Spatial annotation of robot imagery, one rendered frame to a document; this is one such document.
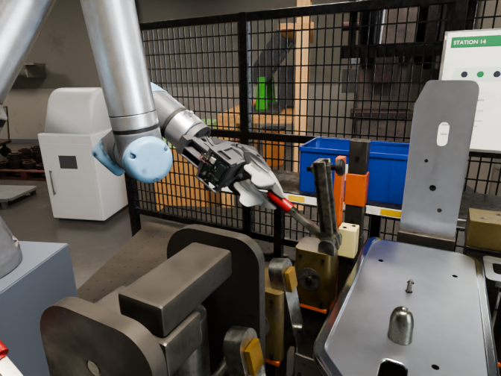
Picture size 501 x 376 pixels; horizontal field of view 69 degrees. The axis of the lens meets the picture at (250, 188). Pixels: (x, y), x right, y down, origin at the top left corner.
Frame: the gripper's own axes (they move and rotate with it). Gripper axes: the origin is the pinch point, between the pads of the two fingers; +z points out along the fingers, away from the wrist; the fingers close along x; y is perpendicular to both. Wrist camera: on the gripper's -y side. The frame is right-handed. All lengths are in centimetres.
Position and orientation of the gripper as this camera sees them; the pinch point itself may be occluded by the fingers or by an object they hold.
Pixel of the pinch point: (276, 197)
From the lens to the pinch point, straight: 69.6
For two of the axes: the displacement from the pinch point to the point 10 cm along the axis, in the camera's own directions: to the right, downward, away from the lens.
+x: 4.6, -7.4, -5.0
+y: -4.7, 2.8, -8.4
